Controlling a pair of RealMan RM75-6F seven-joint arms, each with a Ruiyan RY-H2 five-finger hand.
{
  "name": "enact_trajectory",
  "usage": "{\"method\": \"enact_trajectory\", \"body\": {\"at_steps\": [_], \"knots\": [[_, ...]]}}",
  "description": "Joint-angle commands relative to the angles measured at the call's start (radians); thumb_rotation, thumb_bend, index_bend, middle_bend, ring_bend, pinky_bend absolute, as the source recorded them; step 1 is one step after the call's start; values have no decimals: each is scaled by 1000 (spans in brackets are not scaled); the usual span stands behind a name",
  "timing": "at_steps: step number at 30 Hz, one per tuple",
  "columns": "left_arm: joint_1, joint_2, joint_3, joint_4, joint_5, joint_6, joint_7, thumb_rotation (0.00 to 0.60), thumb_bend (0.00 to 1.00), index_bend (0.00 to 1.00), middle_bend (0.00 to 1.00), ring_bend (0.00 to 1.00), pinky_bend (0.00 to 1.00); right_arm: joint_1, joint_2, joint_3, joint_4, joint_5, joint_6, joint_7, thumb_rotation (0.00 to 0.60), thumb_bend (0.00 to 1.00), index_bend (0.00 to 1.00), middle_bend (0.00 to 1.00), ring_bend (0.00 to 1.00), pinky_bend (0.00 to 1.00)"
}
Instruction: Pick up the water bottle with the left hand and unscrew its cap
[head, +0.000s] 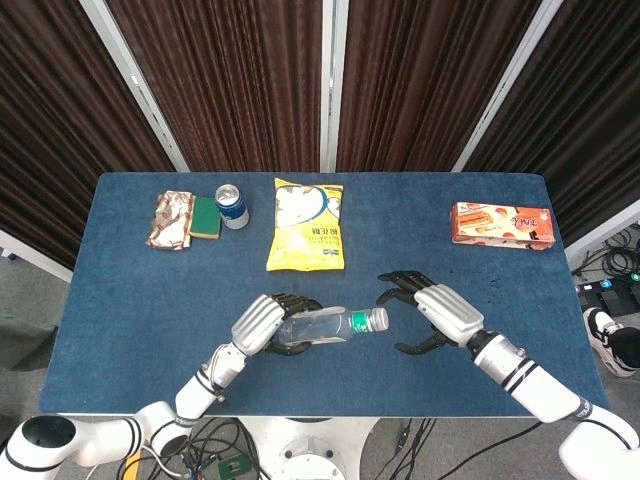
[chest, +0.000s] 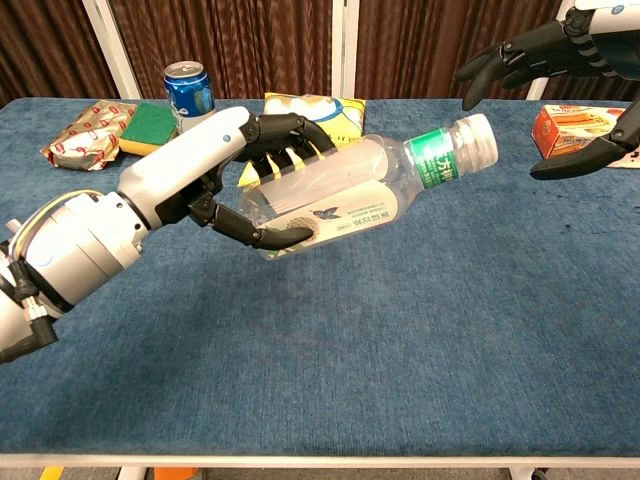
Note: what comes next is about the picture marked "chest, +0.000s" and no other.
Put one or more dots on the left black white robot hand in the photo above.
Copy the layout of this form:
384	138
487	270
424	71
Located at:
180	165

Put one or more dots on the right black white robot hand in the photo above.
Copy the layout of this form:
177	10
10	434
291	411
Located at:
550	50

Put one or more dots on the white bottle cap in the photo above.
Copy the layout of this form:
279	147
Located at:
481	145

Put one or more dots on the clear plastic bottle green label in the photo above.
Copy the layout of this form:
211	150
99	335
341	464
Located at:
370	185

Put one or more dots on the green yellow sponge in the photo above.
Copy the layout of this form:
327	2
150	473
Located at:
147	127

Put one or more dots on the brown curtain panel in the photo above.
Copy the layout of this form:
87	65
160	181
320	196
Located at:
600	87
45	45
250	40
425	40

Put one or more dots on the blue soda can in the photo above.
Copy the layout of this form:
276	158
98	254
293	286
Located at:
190	95

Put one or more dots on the orange biscuit box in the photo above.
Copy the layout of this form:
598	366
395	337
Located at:
565	130

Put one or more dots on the gold red wrapped packet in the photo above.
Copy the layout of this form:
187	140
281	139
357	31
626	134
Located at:
87	137

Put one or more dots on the yellow snack bag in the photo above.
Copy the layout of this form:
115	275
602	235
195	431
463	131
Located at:
345	117

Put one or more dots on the blue felt table mat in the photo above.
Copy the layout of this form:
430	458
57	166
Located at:
350	325

